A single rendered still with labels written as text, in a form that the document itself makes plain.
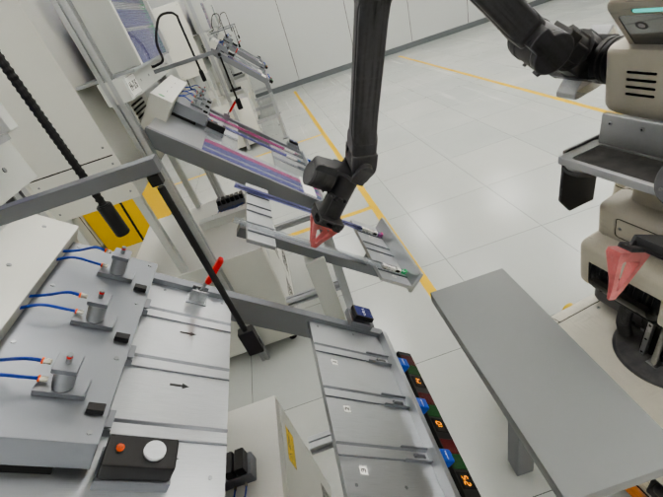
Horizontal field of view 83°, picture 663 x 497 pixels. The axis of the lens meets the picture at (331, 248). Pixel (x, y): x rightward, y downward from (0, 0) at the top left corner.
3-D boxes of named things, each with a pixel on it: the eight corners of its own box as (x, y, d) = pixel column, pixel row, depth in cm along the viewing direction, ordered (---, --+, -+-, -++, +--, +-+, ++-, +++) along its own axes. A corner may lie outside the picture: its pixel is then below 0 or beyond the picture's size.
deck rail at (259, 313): (369, 346, 96) (381, 328, 94) (371, 352, 95) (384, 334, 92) (45, 272, 68) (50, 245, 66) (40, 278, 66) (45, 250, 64)
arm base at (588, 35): (626, 36, 72) (571, 36, 82) (604, 19, 68) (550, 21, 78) (600, 83, 75) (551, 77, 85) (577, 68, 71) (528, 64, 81)
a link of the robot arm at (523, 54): (588, 39, 72) (570, 30, 75) (556, 17, 67) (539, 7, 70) (550, 84, 77) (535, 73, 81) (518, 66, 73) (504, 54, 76)
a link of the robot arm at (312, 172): (377, 170, 82) (366, 148, 88) (333, 152, 76) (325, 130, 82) (347, 208, 89) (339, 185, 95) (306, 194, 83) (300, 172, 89)
